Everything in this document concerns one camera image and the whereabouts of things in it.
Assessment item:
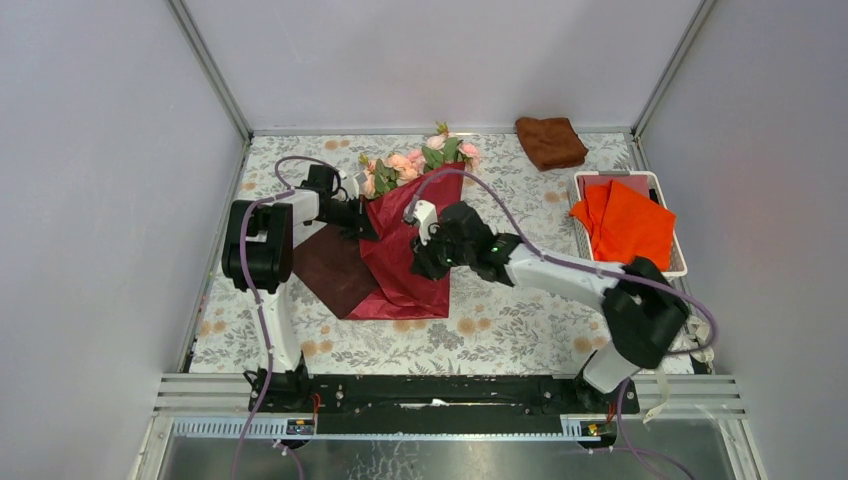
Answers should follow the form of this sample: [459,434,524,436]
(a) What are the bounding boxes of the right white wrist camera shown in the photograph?
[403,200,438,246]

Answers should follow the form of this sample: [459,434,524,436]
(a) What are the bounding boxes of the brown folded cloth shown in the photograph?
[515,117,589,171]

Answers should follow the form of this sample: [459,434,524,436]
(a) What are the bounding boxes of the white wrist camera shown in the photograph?
[403,200,438,246]
[356,170,376,199]

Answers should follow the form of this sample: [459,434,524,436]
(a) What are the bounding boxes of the floral tablecloth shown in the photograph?
[187,132,697,378]

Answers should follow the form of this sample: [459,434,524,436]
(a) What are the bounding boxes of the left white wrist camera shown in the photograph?
[356,170,376,199]

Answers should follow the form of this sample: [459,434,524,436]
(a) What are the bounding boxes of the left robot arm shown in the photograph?
[221,162,379,373]

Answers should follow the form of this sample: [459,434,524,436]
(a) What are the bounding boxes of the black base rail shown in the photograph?
[243,368,640,435]

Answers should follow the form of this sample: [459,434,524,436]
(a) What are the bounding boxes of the cream printed ribbon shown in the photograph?
[639,314,715,425]

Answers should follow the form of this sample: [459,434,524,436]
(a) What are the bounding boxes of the orange cloth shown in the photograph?
[570,184,676,271]

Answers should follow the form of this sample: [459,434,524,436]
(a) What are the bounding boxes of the dark red wrapping paper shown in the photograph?
[293,162,465,321]

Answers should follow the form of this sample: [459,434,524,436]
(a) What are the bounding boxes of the pink fake flower bouquet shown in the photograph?
[358,122,482,200]

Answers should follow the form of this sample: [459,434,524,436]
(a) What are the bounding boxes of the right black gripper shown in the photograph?
[409,224,473,282]

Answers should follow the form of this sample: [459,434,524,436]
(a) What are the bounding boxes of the dark red paper in basket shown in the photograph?
[577,175,650,201]

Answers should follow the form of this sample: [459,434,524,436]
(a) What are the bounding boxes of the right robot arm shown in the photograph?
[403,200,691,412]

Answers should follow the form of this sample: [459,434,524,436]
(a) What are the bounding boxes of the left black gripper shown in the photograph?
[317,194,378,242]

